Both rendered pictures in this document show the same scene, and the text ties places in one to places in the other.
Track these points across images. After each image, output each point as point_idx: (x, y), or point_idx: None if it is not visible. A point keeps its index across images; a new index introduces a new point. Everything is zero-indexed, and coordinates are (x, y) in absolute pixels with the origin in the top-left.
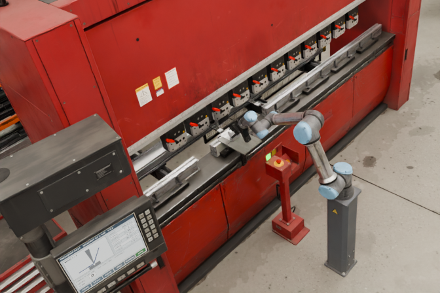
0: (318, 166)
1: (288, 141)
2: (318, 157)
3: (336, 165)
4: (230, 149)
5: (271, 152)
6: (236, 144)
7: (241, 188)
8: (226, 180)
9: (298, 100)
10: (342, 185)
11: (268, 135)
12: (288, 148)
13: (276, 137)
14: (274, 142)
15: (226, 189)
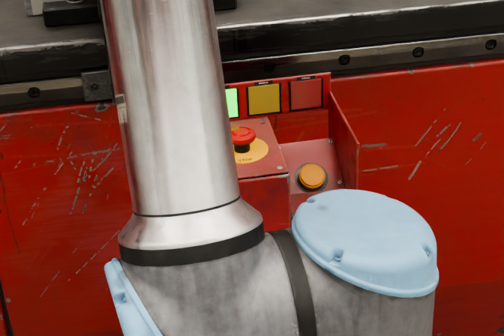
0: (117, 94)
1: (436, 133)
2: (119, 19)
3: (340, 197)
4: (89, 4)
5: (246, 92)
6: None
7: (106, 215)
8: (10, 127)
9: None
10: (253, 333)
11: (308, 34)
12: (339, 112)
13: (366, 72)
14: (344, 90)
15: (8, 169)
